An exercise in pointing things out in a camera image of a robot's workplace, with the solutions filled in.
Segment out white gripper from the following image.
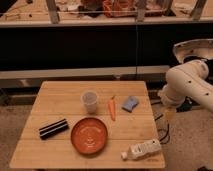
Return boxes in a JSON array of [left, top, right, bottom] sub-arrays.
[[158, 85, 184, 122]]

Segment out orange ceramic bowl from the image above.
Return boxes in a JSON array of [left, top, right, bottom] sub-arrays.
[[71, 117, 108, 155]]

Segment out silver robot base dome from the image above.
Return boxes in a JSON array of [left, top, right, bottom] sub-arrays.
[[173, 39, 213, 64]]

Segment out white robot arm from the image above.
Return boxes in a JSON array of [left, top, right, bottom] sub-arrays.
[[158, 60, 213, 122]]

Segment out blue sponge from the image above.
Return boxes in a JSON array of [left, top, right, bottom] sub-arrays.
[[122, 96, 139, 112]]

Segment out orange carrot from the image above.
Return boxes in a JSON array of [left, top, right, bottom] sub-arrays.
[[108, 96, 116, 121]]

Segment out translucent plastic cup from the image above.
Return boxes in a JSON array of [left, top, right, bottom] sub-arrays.
[[81, 91, 98, 114]]

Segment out wooden table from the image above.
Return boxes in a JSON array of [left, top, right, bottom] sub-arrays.
[[10, 81, 165, 169]]

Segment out black striped box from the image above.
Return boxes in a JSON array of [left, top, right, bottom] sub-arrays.
[[39, 119, 69, 140]]

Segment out orange basket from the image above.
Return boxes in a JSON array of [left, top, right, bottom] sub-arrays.
[[102, 0, 135, 17]]

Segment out black cable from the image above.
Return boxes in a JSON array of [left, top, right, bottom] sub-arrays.
[[153, 113, 171, 145]]

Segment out metal shelf rail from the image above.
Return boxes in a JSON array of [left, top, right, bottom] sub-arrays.
[[0, 16, 213, 28]]

